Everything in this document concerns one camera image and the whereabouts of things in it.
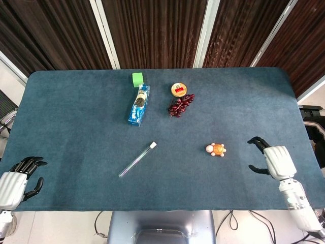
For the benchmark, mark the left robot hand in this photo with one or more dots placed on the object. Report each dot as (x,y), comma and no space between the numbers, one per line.
(11,185)

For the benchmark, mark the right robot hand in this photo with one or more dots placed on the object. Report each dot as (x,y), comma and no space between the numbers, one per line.
(278,160)

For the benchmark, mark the small orange turtle toy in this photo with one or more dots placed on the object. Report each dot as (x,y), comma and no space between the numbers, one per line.
(216,150)

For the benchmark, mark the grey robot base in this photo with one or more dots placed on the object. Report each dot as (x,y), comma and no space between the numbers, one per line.
(162,226)

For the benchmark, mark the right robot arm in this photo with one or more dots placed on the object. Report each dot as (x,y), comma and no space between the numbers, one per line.
(297,200)

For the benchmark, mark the black equipment pile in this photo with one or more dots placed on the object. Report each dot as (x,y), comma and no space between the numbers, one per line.
(314,127)

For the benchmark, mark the black mesh chair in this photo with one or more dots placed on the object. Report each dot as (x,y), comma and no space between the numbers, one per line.
(5,111)

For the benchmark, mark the red grape bunch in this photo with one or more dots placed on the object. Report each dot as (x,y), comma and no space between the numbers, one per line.
(180,105)

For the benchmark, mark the round gold tin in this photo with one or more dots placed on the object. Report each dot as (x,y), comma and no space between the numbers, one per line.
(178,89)

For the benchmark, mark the blue table cloth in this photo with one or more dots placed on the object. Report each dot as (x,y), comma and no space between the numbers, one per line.
(152,142)

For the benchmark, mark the clear test tube white cap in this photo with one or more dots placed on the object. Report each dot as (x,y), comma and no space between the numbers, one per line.
(137,159)

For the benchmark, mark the blue snack package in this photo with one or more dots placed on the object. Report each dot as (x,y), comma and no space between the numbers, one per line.
(139,105)

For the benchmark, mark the green cube block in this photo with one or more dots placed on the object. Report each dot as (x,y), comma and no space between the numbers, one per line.
(137,78)

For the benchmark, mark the brown folding screen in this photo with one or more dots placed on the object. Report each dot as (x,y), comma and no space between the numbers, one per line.
(162,33)

